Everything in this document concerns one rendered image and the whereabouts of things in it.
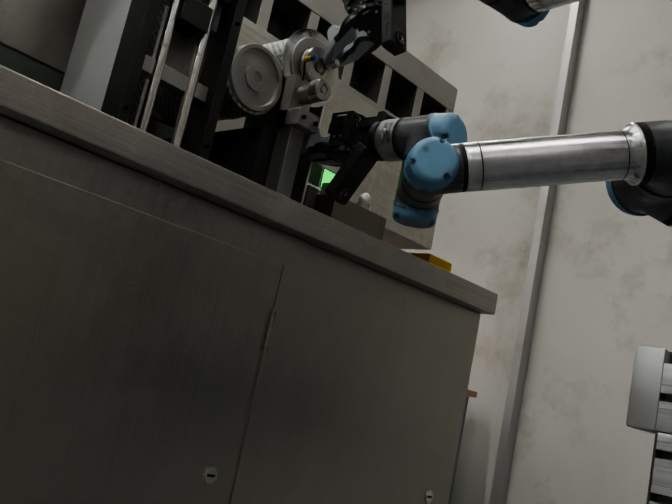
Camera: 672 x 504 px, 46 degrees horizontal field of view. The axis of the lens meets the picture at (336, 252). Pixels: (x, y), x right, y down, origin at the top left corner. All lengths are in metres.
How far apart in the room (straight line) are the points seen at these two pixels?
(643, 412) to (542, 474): 3.39
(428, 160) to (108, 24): 0.61
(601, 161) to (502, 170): 0.15
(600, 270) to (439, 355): 2.99
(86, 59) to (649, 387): 1.03
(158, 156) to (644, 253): 3.54
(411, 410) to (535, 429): 3.01
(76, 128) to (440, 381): 0.80
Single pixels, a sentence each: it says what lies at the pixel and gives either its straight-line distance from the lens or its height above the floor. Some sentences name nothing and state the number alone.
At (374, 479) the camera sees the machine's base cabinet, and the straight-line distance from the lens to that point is 1.31.
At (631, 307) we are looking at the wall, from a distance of 4.23.
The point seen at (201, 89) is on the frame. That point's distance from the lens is 1.22.
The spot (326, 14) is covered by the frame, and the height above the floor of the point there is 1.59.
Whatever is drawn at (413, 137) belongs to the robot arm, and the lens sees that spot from 1.33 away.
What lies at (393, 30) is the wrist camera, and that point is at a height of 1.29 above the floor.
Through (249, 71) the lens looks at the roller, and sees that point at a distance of 1.44.
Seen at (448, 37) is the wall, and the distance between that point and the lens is 5.60.
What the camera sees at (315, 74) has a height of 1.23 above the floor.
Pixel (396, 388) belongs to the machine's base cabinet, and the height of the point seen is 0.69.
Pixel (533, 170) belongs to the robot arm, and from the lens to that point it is 1.21.
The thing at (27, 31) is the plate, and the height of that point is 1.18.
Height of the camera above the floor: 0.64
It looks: 11 degrees up
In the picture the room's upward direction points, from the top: 12 degrees clockwise
